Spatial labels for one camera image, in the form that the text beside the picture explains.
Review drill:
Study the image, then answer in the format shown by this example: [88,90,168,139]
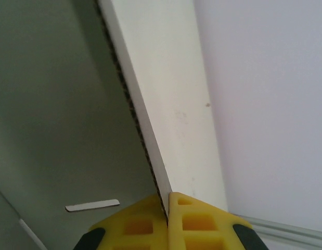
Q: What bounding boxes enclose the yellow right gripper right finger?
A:
[167,192,266,250]

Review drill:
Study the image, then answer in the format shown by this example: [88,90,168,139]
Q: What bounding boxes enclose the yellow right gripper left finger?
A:
[74,194,169,250]

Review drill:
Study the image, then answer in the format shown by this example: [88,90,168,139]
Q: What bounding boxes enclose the white cardboard box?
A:
[0,0,173,250]

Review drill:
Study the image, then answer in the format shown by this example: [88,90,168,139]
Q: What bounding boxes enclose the aluminium frame post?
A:
[237,214,322,250]

